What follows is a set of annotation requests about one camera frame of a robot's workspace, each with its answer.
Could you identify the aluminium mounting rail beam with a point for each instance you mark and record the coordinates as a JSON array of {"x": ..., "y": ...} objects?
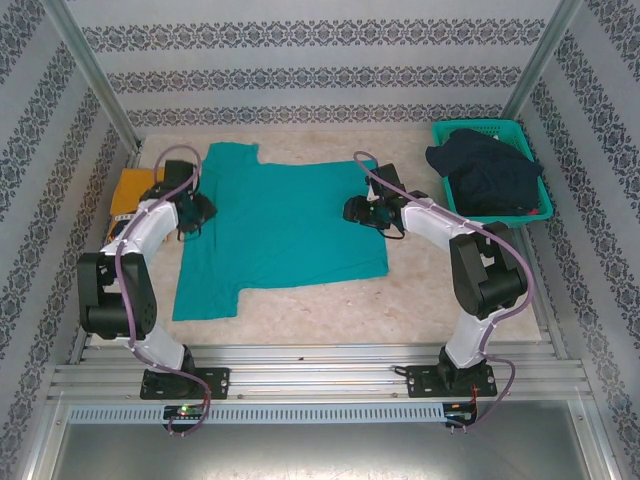
[{"x": 320, "y": 372}]

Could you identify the navy blue t-shirt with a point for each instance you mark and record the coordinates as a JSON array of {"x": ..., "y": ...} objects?
[{"x": 490, "y": 170}]

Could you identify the teal plastic mesh basket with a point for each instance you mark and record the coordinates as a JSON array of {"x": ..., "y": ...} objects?
[{"x": 475, "y": 125}]

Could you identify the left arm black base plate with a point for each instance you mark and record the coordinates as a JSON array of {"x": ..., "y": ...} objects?
[{"x": 215, "y": 382}]

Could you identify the yellow printed folded t-shirt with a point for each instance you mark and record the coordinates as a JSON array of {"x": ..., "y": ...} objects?
[{"x": 130, "y": 190}]

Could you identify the aluminium frame post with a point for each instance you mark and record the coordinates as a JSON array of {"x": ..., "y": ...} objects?
[
  {"x": 90, "y": 70},
  {"x": 542, "y": 60}
]

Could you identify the pink t-shirt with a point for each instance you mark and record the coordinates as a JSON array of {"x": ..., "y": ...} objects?
[{"x": 532, "y": 212}]

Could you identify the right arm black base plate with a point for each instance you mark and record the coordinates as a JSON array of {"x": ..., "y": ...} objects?
[{"x": 420, "y": 382}]

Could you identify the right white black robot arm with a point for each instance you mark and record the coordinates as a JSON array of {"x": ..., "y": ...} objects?
[{"x": 435, "y": 217}]

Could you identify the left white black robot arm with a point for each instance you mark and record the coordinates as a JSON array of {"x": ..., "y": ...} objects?
[{"x": 150, "y": 225}]

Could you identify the teal printed t-shirt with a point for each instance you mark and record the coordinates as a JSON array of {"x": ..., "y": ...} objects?
[{"x": 290, "y": 225}]

